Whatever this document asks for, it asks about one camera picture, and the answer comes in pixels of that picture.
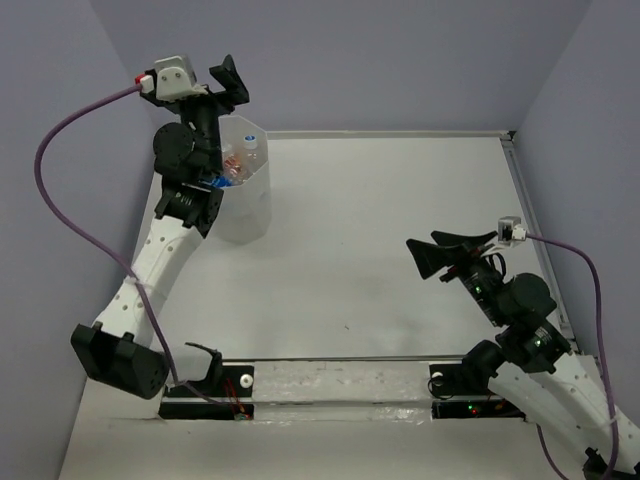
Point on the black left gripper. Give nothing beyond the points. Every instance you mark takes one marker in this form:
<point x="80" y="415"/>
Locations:
<point x="233" y="95"/>

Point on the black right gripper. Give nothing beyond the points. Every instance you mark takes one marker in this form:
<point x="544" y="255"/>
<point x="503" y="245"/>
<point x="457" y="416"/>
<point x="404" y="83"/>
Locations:
<point x="430" y="257"/>

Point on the clear bottle white cap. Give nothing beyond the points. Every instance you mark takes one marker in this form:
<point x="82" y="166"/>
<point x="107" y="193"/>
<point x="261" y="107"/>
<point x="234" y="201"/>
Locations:
<point x="251" y="152"/>

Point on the blue label bottle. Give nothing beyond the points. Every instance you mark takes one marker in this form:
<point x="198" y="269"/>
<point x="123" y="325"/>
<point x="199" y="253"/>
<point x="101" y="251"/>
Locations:
<point x="220" y="182"/>

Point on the clear bottle red cap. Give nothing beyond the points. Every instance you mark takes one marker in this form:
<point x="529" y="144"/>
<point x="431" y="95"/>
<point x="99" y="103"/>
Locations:
<point x="235" y="170"/>

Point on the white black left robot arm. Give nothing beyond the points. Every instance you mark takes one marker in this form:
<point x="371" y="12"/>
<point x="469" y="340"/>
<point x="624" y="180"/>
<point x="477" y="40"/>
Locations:
<point x="124" y="347"/>

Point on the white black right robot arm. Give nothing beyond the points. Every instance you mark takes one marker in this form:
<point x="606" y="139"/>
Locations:
<point x="530" y="363"/>

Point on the white plastic bin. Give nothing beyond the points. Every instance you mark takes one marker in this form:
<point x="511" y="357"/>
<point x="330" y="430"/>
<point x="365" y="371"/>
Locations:
<point x="245" y="212"/>

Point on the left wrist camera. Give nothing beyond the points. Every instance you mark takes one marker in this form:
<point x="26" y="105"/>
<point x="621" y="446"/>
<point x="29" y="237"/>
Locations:
<point x="171" y="79"/>

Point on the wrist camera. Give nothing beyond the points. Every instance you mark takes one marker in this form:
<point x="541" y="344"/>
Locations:
<point x="511" y="231"/>
<point x="171" y="79"/>

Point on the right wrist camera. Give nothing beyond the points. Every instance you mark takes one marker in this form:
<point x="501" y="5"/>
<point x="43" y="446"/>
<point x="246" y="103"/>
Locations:
<point x="511" y="231"/>

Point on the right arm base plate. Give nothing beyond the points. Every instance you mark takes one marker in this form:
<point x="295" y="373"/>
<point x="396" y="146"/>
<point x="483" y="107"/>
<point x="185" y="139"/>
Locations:
<point x="454" y="397"/>

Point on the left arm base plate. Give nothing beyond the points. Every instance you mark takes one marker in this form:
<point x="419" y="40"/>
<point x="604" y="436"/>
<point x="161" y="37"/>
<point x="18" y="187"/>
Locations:
<point x="225" y="394"/>

